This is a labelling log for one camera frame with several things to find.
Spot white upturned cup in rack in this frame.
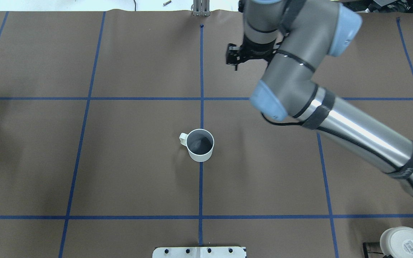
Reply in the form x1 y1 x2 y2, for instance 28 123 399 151
380 226 413 258

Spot black wire cup rack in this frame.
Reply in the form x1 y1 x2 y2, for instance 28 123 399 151
362 242 392 258

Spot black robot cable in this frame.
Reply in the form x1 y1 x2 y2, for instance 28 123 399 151
261 112 305 126

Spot aluminium frame post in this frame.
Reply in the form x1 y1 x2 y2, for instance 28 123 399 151
191 0 211 17

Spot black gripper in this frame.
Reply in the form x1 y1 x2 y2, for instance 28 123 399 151
226 41 282 70

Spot white mug with handle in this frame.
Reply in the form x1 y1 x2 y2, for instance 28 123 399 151
179 128 215 163

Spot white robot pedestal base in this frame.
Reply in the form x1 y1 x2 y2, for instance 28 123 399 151
152 246 247 258

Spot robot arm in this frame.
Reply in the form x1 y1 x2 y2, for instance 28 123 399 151
225 0 413 197

